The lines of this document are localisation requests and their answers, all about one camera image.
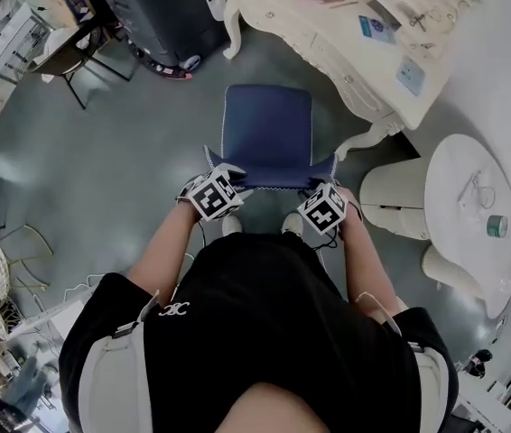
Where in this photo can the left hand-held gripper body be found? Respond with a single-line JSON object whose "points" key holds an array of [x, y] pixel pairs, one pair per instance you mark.
{"points": [[214, 195]]}

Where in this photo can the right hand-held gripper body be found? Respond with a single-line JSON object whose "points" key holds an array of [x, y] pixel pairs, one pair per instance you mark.
{"points": [[323, 209]]}

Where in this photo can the blue padded stool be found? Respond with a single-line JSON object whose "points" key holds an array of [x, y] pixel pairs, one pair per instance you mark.
{"points": [[266, 124]]}

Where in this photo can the person's right forearm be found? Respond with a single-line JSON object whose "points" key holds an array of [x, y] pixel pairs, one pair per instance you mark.
{"points": [[366, 260]]}

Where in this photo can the person's left forearm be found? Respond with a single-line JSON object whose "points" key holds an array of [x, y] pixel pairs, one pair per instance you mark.
{"points": [[165, 251]]}

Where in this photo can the white ornate dressing table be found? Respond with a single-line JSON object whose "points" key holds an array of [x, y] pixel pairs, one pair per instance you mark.
{"points": [[300, 21]]}

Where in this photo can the person's right white shoe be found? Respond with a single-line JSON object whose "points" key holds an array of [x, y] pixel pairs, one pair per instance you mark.
{"points": [[292, 223]]}

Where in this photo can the person's white shoe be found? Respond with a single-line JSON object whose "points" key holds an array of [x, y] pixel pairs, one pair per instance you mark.
{"points": [[292, 223], [231, 224]]}

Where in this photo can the person's left white shoe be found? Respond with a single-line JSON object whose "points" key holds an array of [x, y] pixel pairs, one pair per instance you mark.
{"points": [[231, 224]]}

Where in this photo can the person's black t-shirt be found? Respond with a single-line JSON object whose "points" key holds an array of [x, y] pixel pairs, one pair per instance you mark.
{"points": [[260, 314]]}

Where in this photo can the round white ribbed side table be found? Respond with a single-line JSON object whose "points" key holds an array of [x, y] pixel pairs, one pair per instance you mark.
{"points": [[458, 174]]}

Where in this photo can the white ribbed bin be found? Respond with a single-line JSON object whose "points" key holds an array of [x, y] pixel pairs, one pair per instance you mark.
{"points": [[449, 269]]}

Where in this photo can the light blue small box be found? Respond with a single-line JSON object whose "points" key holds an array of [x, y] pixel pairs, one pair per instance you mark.
{"points": [[411, 76]]}

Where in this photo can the large black machine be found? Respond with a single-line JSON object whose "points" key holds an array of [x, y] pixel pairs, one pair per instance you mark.
{"points": [[170, 11]]}

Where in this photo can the teal printed card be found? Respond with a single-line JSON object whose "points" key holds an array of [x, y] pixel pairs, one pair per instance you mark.
{"points": [[375, 28]]}

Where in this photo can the black folding table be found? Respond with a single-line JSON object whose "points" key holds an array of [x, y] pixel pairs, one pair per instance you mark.
{"points": [[63, 57]]}

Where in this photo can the person's chin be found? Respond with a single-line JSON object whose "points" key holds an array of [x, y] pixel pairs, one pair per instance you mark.
{"points": [[291, 411]]}

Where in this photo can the small scissors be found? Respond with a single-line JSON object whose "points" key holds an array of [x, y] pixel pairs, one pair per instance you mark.
{"points": [[418, 21]]}

